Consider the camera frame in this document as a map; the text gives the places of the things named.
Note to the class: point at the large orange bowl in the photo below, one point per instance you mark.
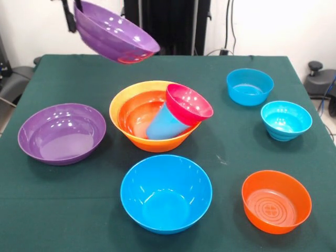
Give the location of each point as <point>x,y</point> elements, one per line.
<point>162,147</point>

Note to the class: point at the magenta bowl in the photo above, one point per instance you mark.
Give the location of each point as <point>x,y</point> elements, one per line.
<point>189,105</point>

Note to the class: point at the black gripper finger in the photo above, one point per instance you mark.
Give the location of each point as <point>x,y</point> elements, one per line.
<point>69,18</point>
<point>78,6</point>

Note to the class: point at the dark green tablecloth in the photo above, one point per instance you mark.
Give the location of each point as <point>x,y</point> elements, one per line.
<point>210,236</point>

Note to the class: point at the dark grey pedestal foot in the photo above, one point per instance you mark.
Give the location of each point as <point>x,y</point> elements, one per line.
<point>18,76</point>
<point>320,81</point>

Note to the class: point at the large blue bowl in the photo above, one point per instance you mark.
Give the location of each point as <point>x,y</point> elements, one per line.
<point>165,194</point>

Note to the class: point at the blue cup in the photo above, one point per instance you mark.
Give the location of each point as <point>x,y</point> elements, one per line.
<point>162,126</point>

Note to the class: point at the purple bowl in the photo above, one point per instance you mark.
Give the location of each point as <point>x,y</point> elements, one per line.
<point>110,34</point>
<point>60,134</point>

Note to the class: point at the cyan ribbed bowl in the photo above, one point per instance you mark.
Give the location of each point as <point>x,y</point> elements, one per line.
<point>286,118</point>

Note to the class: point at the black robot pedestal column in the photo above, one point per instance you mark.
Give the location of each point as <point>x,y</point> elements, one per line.
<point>173,26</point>

